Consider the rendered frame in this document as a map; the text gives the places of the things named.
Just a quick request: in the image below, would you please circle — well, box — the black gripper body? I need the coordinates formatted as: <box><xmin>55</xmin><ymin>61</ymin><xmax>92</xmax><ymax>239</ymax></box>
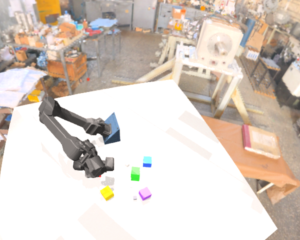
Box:
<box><xmin>73</xmin><ymin>157</ymin><xmax>115</xmax><ymax>171</ymax></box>

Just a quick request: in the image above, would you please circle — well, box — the yellow block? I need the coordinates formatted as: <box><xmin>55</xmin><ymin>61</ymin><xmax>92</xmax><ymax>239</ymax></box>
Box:
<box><xmin>100</xmin><ymin>185</ymin><xmax>114</xmax><ymax>201</ymax></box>

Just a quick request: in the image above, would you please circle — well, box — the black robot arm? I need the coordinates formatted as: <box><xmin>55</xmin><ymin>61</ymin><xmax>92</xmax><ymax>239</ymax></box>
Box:
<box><xmin>38</xmin><ymin>96</ymin><xmax>112</xmax><ymax>178</ymax></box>

